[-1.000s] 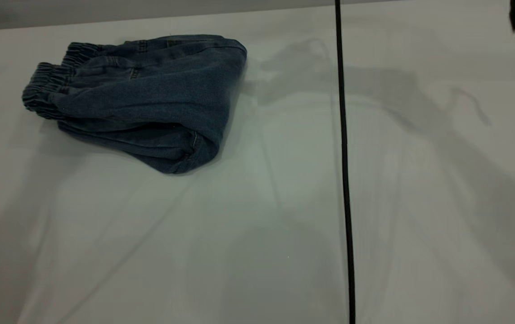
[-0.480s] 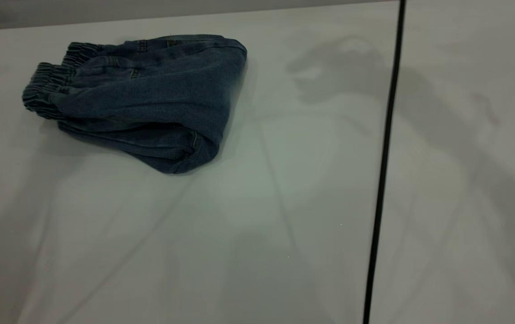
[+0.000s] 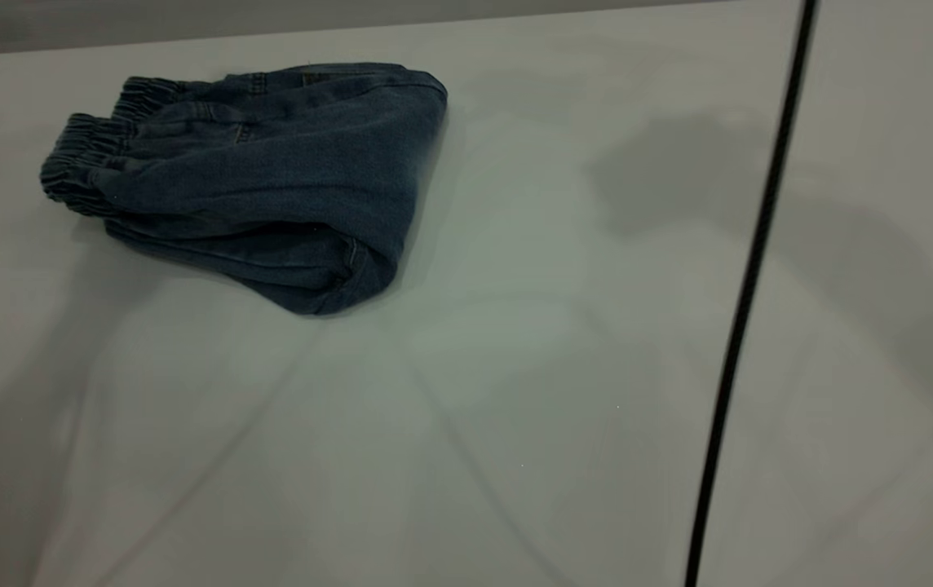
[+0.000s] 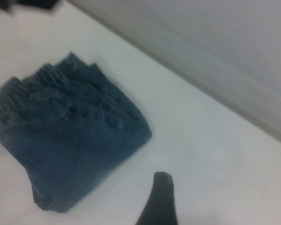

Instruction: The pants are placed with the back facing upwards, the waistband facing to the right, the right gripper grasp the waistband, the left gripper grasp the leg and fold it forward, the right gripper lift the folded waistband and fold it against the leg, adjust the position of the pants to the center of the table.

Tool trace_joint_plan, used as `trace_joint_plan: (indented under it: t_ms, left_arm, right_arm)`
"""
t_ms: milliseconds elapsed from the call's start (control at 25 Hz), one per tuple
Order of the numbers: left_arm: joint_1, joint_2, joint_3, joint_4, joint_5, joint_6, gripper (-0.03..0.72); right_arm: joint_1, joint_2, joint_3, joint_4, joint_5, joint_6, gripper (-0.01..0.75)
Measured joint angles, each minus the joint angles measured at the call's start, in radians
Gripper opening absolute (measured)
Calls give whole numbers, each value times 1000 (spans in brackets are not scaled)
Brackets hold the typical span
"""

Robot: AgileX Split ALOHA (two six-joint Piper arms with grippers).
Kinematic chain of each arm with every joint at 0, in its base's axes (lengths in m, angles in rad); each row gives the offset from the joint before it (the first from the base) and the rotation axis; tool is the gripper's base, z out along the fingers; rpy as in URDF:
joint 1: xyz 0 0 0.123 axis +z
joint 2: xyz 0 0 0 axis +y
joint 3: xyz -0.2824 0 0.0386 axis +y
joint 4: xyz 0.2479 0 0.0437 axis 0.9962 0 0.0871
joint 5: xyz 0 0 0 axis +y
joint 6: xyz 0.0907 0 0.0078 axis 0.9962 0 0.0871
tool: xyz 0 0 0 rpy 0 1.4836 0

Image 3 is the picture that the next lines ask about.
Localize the black right camera cable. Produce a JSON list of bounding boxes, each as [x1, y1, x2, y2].
[[683, 0, 820, 587]]

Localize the blue denim shorts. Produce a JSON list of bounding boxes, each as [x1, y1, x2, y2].
[[40, 63, 449, 316]]

